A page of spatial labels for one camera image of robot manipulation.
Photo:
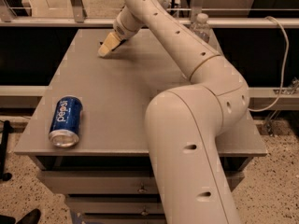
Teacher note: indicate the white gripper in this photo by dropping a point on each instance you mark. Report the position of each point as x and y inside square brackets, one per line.
[121, 29]

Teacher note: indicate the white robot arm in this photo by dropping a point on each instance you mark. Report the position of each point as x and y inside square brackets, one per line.
[182, 124]

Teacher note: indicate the metal railing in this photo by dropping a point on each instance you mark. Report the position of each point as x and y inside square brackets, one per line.
[77, 12]

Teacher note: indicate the clear plastic water bottle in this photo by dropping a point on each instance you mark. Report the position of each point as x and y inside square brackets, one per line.
[200, 27]

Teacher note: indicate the grey drawer cabinet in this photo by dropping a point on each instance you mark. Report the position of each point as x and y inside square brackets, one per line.
[107, 175]

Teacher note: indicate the blue pepsi can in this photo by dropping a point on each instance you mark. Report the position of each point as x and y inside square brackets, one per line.
[64, 128]

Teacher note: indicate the black stand base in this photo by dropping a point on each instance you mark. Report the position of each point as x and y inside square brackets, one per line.
[6, 131]

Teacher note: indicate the black shoe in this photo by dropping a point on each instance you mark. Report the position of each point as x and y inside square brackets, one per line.
[32, 217]

